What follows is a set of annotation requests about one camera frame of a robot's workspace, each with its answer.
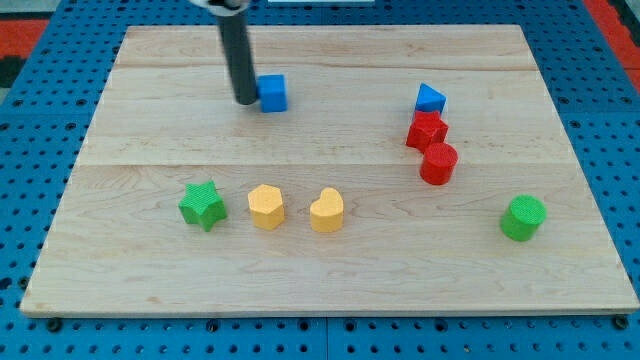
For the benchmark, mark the blue cube block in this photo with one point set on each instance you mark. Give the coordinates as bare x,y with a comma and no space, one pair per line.
272,93

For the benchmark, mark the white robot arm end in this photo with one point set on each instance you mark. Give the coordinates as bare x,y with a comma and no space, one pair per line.
224,8

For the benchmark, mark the blue triangle block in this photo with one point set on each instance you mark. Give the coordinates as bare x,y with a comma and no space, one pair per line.
429,99

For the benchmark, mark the yellow heart block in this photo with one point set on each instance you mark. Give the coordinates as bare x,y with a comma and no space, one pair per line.
327,212

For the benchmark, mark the yellow hexagon block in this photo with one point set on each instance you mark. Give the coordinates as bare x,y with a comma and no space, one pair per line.
266,207

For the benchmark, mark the wooden board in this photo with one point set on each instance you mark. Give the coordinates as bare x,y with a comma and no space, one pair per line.
119,247

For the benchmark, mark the red star block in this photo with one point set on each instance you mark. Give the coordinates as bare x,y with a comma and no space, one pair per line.
426,128

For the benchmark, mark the green star block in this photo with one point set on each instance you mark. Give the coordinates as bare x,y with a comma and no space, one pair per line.
202,205

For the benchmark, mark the red cylinder block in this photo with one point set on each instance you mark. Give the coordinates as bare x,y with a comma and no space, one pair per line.
439,161

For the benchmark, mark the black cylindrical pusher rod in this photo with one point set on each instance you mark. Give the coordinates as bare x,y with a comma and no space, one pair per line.
239,57

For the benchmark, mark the green cylinder block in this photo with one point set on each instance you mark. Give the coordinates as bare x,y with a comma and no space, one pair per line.
522,217

